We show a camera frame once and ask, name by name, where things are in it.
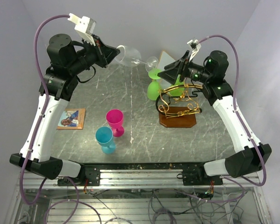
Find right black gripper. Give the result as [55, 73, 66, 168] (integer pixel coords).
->
[158, 50, 211, 84]

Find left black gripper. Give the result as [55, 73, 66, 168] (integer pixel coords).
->
[68, 34, 121, 75]

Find green wine glass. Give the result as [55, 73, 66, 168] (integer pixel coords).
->
[169, 75, 184, 97]
[147, 68, 161, 100]

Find clear glass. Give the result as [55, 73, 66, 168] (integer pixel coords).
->
[115, 45, 159, 72]

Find gold wire glass rack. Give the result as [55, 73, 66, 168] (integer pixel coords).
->
[155, 83, 203, 128]

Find pink wine glass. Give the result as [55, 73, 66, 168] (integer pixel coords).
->
[106, 109, 125, 137]

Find blue wine glass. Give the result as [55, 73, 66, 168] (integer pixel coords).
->
[95, 126, 116, 154]

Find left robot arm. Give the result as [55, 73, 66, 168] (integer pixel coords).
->
[9, 34, 120, 185]

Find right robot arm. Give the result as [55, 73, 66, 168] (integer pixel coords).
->
[158, 50, 272, 185]

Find gold framed mirror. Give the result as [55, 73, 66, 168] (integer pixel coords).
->
[157, 50, 176, 70]

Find orange picture card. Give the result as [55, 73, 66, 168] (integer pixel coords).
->
[57, 108, 86, 130]

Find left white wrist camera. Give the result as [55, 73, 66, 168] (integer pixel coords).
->
[68, 13, 96, 45]

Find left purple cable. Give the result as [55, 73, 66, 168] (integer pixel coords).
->
[19, 14, 70, 206]

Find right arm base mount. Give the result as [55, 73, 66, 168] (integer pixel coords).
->
[176, 162, 223, 186]

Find aluminium frame rail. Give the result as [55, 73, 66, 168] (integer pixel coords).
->
[23, 169, 255, 190]

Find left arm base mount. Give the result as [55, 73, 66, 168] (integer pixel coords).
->
[52, 160, 100, 186]

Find loose cables under table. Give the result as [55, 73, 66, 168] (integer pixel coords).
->
[44, 186, 248, 224]

